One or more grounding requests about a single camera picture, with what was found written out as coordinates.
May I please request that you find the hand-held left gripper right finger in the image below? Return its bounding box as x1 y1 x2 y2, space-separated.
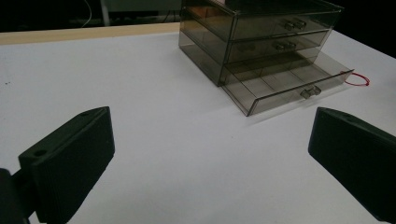
307 106 396 224

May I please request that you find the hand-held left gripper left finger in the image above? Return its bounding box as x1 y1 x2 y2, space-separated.
18 105 116 224

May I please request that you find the red hair tie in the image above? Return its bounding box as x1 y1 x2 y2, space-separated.
340 70 371 87

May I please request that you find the smoky transparent drawer organizer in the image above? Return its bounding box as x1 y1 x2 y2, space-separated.
178 0 345 88

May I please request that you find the grey metal stand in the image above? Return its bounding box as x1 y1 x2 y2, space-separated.
99 0 112 27

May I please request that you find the white cable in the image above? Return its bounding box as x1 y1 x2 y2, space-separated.
81 0 93 27

